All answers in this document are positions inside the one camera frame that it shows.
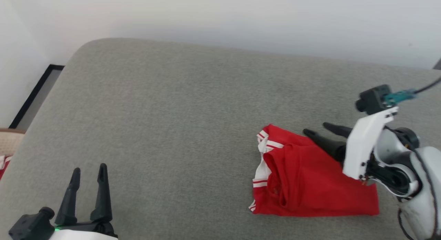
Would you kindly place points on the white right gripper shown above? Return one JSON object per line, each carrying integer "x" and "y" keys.
{"x": 361, "y": 143}

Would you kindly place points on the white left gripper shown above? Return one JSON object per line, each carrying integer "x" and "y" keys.
{"x": 86, "y": 232}

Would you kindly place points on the red and white shirt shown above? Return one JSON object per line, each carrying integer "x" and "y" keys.
{"x": 310, "y": 185}

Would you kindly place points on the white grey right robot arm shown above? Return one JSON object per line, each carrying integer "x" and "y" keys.
{"x": 423, "y": 191}

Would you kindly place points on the red white cloth in basket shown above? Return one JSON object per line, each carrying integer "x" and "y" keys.
{"x": 4, "y": 166}

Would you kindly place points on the grey fabric sofa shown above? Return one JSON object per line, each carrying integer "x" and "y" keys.
{"x": 172, "y": 129}

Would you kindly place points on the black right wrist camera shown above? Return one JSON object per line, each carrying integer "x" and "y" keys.
{"x": 373, "y": 98}

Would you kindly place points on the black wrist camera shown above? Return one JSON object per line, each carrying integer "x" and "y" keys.
{"x": 373, "y": 98}
{"x": 31, "y": 226}

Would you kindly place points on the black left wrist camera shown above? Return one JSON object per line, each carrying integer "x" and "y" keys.
{"x": 31, "y": 226}

